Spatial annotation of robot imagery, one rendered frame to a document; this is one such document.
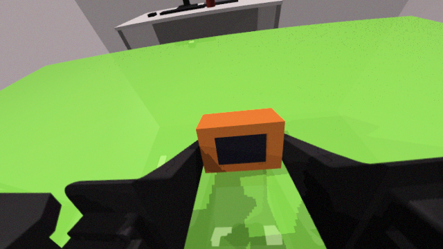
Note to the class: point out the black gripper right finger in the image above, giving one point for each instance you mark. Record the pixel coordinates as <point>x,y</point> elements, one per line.
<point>342,194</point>

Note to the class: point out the orange block with dark square face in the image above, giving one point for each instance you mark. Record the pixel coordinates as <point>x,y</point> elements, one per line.
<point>240,141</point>

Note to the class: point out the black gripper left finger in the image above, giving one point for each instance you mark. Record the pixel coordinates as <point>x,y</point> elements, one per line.
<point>165,198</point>

